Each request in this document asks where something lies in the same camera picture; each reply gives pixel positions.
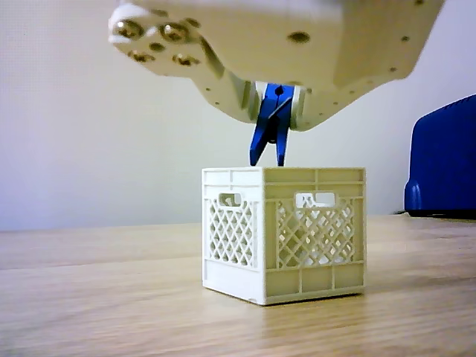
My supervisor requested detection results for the blue plastic appliance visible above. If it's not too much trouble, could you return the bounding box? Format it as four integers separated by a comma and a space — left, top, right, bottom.
393, 94, 476, 220

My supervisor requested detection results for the blue clothes peg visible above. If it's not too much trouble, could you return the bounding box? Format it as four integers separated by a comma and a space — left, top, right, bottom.
248, 83, 295, 167

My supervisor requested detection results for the white lattice crate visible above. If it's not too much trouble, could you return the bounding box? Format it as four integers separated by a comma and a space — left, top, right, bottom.
201, 166, 367, 306

